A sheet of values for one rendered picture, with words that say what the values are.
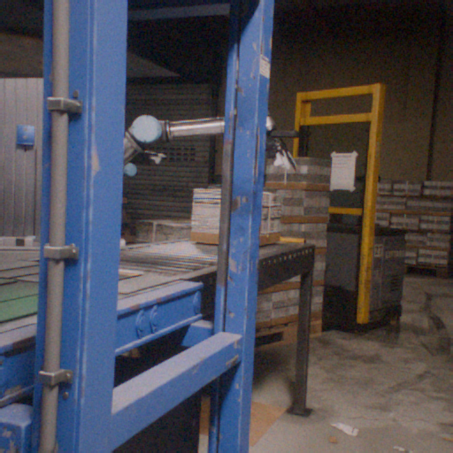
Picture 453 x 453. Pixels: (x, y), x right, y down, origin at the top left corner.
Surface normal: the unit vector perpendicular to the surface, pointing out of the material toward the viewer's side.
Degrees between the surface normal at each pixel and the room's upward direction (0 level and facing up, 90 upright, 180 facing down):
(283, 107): 90
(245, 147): 90
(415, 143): 90
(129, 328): 90
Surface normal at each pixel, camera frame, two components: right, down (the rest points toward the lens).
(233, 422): -0.38, 0.04
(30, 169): 0.25, 0.08
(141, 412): 0.92, 0.07
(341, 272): -0.70, 0.01
